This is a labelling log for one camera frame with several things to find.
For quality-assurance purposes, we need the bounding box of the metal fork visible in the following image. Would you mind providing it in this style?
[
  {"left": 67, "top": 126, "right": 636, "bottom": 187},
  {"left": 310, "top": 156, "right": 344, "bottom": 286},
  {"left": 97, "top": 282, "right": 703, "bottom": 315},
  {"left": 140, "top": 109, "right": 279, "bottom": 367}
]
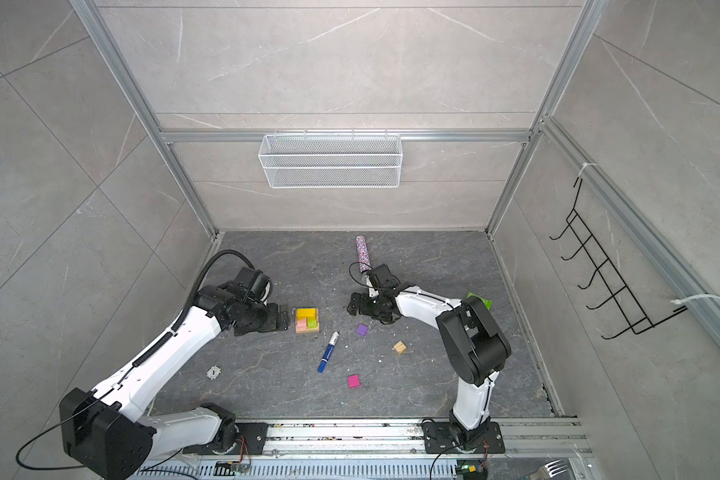
[{"left": 524, "top": 459, "right": 569, "bottom": 480}]

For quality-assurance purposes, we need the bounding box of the small white gear piece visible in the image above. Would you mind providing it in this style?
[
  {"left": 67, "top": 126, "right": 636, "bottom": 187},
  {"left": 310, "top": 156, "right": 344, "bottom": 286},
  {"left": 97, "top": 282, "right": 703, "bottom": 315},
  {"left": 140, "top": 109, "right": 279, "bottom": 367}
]
[{"left": 206, "top": 366, "right": 222, "bottom": 380}]

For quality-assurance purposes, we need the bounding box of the small natural wood cube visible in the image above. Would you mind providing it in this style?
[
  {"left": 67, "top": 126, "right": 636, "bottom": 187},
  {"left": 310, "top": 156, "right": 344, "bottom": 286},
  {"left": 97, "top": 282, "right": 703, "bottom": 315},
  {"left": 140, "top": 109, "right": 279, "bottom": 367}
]
[{"left": 393, "top": 341, "right": 407, "bottom": 354}]

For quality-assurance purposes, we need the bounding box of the black wire hook rack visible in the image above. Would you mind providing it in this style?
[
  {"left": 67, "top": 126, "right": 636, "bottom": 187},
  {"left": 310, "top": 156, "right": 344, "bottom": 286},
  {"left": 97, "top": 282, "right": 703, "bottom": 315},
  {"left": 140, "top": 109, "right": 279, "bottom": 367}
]
[{"left": 549, "top": 178, "right": 688, "bottom": 341}]

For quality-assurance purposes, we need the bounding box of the blue white marker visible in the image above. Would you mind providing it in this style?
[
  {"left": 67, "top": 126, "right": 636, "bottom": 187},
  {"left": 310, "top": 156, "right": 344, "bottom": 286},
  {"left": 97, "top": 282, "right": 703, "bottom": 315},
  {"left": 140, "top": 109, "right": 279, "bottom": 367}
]
[{"left": 317, "top": 331, "right": 340, "bottom": 373}]

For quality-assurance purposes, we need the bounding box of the glitter sprinkle tube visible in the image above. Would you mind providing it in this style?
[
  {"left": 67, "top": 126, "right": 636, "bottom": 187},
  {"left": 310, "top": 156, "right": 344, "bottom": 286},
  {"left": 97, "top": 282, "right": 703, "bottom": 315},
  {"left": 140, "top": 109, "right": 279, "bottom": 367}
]
[{"left": 355, "top": 235, "right": 372, "bottom": 275}]

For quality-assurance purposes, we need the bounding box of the natural wood block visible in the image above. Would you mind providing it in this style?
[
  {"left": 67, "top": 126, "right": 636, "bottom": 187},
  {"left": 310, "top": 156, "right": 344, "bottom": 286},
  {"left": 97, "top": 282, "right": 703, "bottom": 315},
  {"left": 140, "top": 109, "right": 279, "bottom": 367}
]
[{"left": 295, "top": 327, "right": 320, "bottom": 334}]

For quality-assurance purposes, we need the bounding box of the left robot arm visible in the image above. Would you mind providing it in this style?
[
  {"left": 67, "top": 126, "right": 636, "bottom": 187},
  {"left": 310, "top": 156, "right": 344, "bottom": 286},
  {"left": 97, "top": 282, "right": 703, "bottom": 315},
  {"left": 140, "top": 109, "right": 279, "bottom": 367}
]
[{"left": 59, "top": 267, "right": 287, "bottom": 479}]

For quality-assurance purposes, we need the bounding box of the green circuit board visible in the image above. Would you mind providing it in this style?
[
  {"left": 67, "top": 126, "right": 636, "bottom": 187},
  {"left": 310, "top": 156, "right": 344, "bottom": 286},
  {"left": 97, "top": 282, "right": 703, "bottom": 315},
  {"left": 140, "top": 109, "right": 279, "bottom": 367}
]
[{"left": 455, "top": 460, "right": 489, "bottom": 480}]

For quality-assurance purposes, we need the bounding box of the white wire mesh basket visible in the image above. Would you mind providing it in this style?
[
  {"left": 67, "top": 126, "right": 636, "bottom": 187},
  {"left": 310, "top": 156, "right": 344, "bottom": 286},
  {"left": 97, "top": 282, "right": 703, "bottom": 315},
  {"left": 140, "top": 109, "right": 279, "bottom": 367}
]
[{"left": 258, "top": 133, "right": 404, "bottom": 189}]

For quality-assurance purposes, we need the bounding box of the magenta cube block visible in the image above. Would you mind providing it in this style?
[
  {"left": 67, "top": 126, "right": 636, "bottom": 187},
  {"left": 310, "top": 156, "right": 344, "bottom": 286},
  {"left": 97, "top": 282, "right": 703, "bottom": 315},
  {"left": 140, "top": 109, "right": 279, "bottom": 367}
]
[{"left": 347, "top": 375, "right": 361, "bottom": 388}]

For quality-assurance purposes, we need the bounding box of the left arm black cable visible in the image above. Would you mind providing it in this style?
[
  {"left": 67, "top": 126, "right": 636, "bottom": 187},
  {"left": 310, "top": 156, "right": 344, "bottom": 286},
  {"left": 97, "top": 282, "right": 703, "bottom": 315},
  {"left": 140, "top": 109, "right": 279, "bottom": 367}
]
[{"left": 14, "top": 249, "right": 256, "bottom": 472}]

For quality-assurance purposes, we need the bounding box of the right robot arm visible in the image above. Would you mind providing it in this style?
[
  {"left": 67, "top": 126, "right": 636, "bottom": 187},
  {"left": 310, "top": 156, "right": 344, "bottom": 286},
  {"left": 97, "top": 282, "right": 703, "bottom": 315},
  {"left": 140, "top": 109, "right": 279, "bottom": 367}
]
[{"left": 347, "top": 261, "right": 512, "bottom": 453}]

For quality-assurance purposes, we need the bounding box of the pink block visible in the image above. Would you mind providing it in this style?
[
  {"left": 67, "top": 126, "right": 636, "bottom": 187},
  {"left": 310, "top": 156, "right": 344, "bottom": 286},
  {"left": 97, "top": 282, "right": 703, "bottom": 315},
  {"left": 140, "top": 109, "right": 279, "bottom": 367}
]
[{"left": 295, "top": 318, "right": 308, "bottom": 333}]

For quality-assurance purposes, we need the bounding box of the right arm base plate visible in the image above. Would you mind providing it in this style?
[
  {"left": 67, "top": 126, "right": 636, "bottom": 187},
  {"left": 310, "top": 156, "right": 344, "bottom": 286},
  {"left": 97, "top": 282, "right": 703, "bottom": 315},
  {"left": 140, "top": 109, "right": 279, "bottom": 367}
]
[{"left": 420, "top": 419, "right": 506, "bottom": 455}]

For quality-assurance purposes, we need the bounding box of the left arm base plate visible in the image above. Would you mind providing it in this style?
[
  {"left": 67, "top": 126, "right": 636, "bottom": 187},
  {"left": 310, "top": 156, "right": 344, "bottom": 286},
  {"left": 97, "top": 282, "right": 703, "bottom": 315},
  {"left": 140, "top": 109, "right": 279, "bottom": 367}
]
[{"left": 182, "top": 422, "right": 269, "bottom": 456}]

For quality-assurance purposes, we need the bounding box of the yellow arch block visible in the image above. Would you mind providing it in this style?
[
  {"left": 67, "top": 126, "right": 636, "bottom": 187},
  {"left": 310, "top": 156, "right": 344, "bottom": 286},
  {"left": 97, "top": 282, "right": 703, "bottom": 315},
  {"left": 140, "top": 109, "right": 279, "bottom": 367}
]
[{"left": 296, "top": 308, "right": 318, "bottom": 321}]

